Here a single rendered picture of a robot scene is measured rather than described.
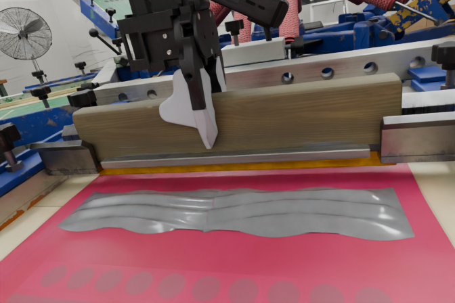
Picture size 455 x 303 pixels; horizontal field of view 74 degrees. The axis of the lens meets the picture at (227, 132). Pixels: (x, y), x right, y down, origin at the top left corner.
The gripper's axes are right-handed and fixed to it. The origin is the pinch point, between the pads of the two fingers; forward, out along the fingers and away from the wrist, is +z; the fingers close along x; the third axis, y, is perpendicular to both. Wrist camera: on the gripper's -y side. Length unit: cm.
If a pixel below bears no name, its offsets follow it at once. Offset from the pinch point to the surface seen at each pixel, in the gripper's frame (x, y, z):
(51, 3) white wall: -411, 380, -71
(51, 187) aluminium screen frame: 3.1, 25.4, 5.7
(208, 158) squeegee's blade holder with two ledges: 2.8, 1.0, 2.5
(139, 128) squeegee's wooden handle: 1.5, 9.7, -1.5
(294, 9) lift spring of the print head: -52, -8, -10
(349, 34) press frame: -68, -23, 0
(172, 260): 14.2, 1.8, 6.3
